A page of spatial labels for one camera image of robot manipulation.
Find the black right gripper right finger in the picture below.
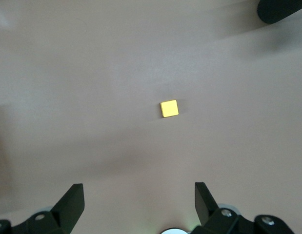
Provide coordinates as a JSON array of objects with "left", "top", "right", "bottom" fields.
[{"left": 189, "top": 182, "right": 295, "bottom": 234}]

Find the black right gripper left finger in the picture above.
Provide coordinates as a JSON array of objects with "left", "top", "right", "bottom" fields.
[{"left": 0, "top": 184, "right": 85, "bottom": 234}]

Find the yellow cube block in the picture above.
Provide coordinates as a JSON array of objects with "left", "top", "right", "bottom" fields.
[{"left": 160, "top": 99, "right": 180, "bottom": 118}]

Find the brown table cloth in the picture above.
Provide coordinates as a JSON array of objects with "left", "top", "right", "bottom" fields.
[{"left": 0, "top": 0, "right": 302, "bottom": 234}]

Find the black rounded foam object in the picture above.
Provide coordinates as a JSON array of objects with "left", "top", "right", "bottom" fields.
[{"left": 257, "top": 0, "right": 302, "bottom": 24}]

